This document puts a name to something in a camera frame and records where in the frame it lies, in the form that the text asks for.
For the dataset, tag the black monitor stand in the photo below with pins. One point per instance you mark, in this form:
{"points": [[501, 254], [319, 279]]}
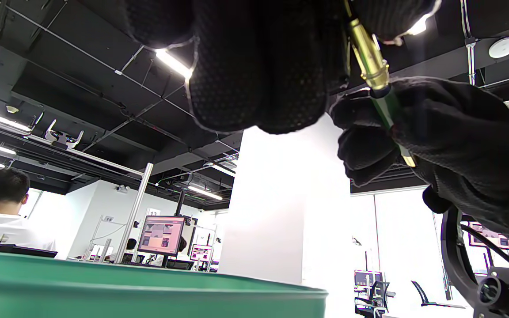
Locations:
{"points": [[179, 203]]}

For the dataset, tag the white ceiling dome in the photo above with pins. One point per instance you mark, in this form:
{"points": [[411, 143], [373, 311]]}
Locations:
{"points": [[12, 109]]}

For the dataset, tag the round white ceiling device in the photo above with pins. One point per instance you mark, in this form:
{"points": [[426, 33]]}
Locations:
{"points": [[503, 47]]}

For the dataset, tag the person's right hand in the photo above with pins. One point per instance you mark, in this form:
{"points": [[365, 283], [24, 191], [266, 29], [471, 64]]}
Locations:
{"points": [[457, 141]]}

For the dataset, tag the green fountain pen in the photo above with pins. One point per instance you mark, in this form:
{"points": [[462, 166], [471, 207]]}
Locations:
{"points": [[369, 53]]}

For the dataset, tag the person's left hand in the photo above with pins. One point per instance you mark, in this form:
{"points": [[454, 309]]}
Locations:
{"points": [[259, 66]]}

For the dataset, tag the white camera bracket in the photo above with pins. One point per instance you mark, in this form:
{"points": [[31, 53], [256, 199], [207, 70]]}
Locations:
{"points": [[63, 139]]}

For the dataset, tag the long ceiling lamp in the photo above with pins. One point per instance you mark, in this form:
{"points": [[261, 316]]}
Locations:
{"points": [[172, 64], [0, 119], [204, 193]]}

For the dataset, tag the aluminium frame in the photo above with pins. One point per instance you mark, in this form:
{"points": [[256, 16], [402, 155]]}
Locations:
{"points": [[135, 212]]}

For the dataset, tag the green plastic basket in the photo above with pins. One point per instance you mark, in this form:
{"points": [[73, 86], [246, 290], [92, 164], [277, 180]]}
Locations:
{"points": [[148, 296]]}

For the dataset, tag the small computer monitor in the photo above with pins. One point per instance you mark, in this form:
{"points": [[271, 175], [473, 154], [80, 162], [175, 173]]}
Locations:
{"points": [[200, 252]]}

